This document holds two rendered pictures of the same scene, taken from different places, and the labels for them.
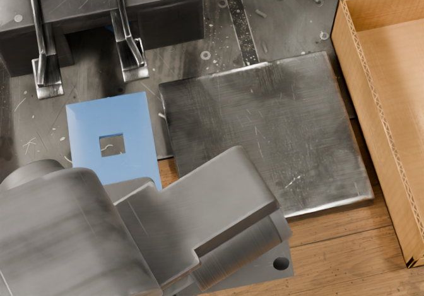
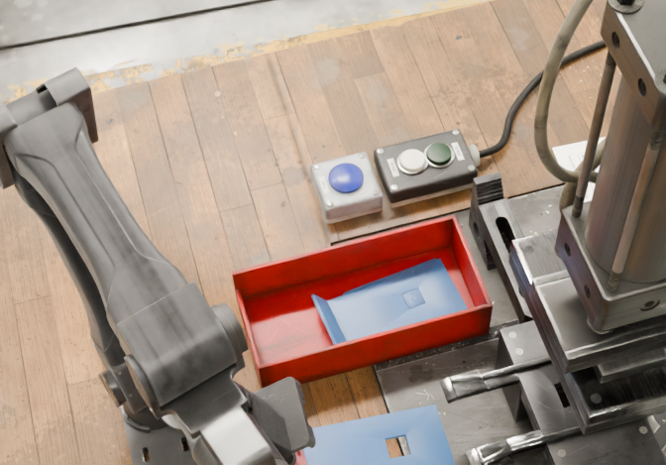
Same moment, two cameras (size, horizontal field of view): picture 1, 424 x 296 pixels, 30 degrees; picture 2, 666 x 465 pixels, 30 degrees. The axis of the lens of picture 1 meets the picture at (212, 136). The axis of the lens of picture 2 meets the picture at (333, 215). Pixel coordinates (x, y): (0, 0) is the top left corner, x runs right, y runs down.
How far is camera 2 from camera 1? 65 cm
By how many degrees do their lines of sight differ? 40
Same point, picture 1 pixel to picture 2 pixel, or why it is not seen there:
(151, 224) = (217, 403)
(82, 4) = (543, 404)
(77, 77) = (501, 426)
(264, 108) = not seen: outside the picture
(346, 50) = not seen: outside the picture
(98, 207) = (202, 353)
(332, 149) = not seen: outside the picture
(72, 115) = (424, 410)
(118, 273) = (159, 366)
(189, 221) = (218, 425)
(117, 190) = (298, 418)
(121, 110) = (433, 451)
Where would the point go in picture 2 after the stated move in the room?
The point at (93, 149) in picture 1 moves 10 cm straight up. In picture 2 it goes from (391, 430) to (391, 383)
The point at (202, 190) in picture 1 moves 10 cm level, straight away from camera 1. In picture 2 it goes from (239, 431) to (373, 414)
